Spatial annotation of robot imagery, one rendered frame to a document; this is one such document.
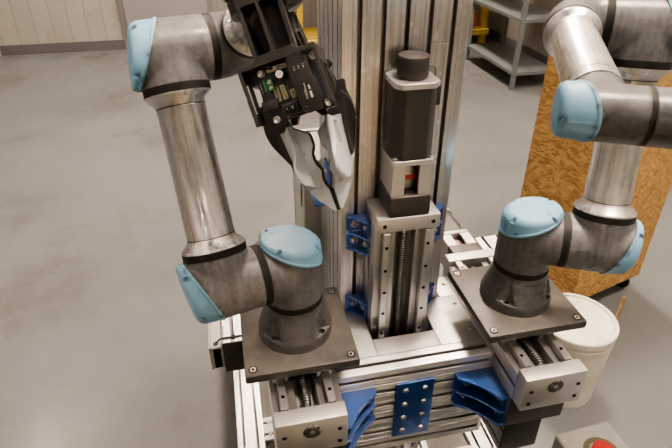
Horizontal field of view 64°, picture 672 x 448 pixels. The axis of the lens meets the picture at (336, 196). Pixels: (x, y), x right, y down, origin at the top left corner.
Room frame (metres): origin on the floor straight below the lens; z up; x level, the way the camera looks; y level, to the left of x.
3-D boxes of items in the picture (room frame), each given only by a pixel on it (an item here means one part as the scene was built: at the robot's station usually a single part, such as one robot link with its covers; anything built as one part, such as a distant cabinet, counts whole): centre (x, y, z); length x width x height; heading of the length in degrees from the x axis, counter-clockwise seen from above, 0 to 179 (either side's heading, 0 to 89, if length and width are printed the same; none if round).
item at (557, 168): (2.25, -1.24, 0.63); 0.50 x 0.42 x 1.25; 118
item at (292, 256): (0.82, 0.09, 1.20); 0.13 x 0.12 x 0.14; 117
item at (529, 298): (0.93, -0.40, 1.09); 0.15 x 0.15 x 0.10
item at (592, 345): (1.57, -0.95, 0.24); 0.32 x 0.30 x 0.47; 102
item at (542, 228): (0.93, -0.41, 1.20); 0.13 x 0.12 x 0.14; 77
